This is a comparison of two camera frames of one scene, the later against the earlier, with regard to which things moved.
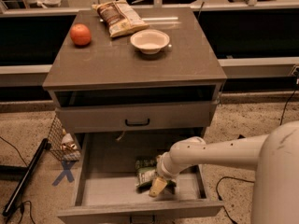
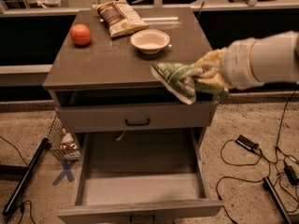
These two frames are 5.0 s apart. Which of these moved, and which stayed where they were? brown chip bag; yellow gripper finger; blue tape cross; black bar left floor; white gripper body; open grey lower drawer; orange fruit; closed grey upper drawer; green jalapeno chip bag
Moved: white gripper body; yellow gripper finger; green jalapeno chip bag
Stayed: closed grey upper drawer; blue tape cross; black bar left floor; brown chip bag; orange fruit; open grey lower drawer
